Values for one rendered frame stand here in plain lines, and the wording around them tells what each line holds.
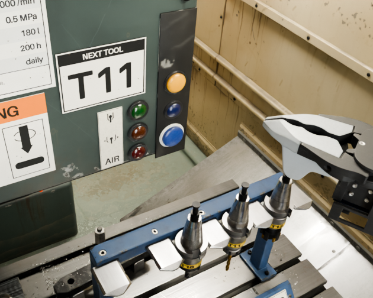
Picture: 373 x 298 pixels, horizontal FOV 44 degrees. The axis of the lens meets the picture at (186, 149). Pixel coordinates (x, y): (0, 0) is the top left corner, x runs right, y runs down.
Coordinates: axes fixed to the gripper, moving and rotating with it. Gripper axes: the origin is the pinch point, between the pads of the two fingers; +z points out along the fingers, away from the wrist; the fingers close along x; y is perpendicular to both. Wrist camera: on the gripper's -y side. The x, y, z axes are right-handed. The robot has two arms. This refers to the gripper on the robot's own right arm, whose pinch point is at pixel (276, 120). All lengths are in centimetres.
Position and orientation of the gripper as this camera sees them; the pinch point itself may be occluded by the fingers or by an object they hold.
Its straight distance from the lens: 50.6
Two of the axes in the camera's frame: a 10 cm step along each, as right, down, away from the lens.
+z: -8.7, -3.6, 3.3
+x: 4.8, -5.3, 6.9
